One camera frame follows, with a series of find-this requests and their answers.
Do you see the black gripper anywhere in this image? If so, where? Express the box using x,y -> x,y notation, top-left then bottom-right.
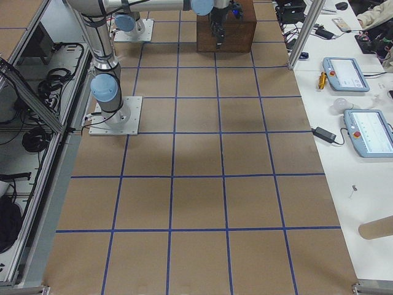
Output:
209,7 -> 228,49

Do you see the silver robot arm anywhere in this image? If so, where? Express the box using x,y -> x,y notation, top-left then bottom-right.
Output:
114,12 -> 146,35
68,1 -> 233,135

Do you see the dark wooden drawer cabinet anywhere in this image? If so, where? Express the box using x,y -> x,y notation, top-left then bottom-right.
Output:
196,1 -> 257,53

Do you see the small blue connector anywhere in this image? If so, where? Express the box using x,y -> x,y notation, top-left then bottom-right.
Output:
298,52 -> 309,60

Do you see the gold cylindrical tool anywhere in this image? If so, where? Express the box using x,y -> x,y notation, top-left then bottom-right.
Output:
318,72 -> 327,90

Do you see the upper teach pendant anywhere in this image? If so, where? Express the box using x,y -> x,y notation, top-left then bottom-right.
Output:
322,57 -> 370,92

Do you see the teach pendant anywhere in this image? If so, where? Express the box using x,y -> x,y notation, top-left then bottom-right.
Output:
344,109 -> 392,158
322,57 -> 370,92

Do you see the white light bulb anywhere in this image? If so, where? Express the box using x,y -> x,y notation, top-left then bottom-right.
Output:
329,98 -> 355,116

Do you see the black power brick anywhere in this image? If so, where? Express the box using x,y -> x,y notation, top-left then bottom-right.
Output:
311,127 -> 337,143

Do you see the lower teach pendant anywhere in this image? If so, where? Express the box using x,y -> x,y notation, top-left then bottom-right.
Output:
344,109 -> 392,158

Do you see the cardboard tube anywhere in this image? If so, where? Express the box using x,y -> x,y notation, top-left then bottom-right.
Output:
358,216 -> 393,240

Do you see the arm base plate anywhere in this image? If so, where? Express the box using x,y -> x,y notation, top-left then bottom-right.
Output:
88,96 -> 142,136
114,15 -> 154,43

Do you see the aluminium frame post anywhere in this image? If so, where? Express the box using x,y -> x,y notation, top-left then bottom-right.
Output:
288,0 -> 325,70

